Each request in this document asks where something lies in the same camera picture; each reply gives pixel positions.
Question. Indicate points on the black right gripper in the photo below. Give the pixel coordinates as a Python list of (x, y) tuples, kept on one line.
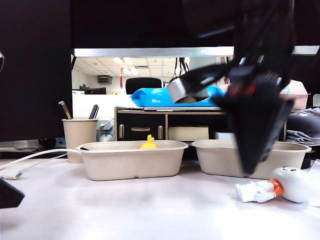
[(260, 80)]

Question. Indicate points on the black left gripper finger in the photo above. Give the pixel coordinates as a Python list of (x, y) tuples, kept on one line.
[(10, 196)]

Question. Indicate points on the white figure doll orange collar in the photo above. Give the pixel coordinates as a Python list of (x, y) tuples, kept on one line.
[(290, 185)]

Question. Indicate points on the black doll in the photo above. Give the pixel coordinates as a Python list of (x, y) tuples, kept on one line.
[(85, 148)]

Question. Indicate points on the yellow duck doll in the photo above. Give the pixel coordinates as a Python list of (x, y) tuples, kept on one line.
[(148, 144)]

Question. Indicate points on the beige paper pulp box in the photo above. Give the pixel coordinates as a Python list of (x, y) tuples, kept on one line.
[(217, 157), (132, 162)]

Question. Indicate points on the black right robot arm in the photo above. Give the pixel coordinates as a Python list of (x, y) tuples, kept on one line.
[(262, 25)]

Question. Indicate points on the flat white box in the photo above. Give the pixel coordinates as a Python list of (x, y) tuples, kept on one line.
[(223, 136)]

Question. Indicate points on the beige box in shelf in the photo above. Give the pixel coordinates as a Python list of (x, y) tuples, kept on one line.
[(187, 133)]

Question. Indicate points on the grey folded cloth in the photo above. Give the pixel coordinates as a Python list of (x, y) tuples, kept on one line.
[(303, 122)]

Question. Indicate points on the pink tissue pack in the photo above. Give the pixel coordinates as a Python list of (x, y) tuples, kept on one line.
[(297, 97)]

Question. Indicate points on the silver monitor base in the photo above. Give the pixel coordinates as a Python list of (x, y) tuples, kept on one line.
[(25, 145)]

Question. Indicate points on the black round object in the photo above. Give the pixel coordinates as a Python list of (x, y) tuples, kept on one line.
[(307, 160)]

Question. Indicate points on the white cabinet with red labels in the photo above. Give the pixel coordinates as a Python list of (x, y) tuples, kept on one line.
[(200, 62)]

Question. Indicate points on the beige paper cup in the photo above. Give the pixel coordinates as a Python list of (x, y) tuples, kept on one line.
[(75, 135)]

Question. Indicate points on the metal tool with grey tip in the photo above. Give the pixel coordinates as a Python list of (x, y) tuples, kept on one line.
[(65, 110)]

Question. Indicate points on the white metal stand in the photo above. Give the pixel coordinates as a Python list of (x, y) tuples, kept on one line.
[(106, 137)]

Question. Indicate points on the blue wet wipes pack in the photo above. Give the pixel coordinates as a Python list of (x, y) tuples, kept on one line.
[(150, 96)]

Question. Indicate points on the black wooden desk shelf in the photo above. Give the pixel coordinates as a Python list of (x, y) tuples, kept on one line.
[(141, 122)]

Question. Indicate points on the black monitor panel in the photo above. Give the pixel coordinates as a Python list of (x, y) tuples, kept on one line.
[(35, 75)]

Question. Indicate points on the black office chair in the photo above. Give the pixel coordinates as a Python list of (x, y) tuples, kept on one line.
[(143, 86)]

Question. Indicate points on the red hanging knot ornament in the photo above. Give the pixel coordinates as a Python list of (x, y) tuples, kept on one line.
[(121, 75)]

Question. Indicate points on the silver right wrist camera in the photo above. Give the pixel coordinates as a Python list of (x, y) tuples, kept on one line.
[(178, 90)]

